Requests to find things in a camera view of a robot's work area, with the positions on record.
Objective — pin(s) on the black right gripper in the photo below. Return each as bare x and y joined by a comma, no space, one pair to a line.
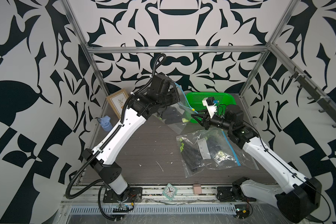
206,120

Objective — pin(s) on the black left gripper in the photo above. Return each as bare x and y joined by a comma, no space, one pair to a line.
172,97

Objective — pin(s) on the lifted clear zip-top bag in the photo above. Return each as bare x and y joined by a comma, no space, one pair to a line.
242,157

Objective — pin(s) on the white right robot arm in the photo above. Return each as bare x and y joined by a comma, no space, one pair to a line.
296,197

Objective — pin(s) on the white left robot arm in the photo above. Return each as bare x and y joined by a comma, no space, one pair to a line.
135,112

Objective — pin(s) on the gold framed plant picture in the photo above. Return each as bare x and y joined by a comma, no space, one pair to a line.
117,101

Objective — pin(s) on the green plastic basket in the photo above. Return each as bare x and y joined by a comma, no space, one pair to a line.
195,99

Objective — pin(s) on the small pink block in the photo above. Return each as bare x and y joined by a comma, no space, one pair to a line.
197,189

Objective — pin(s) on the mint square clock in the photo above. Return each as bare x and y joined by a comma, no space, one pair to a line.
170,191

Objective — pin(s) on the small green circuit board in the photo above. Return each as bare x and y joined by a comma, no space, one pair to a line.
124,208

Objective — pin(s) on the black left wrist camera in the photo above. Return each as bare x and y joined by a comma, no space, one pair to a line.
160,84

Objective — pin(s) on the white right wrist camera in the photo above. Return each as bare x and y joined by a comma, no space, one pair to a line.
210,104

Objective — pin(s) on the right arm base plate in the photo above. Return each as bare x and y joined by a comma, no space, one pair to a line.
234,193

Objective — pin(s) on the black wall hook rail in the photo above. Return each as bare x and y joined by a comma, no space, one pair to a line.
316,94

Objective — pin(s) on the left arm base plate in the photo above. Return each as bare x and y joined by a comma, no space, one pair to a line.
131,194

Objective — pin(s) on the white perforated cable duct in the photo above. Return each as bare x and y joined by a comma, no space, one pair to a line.
161,209

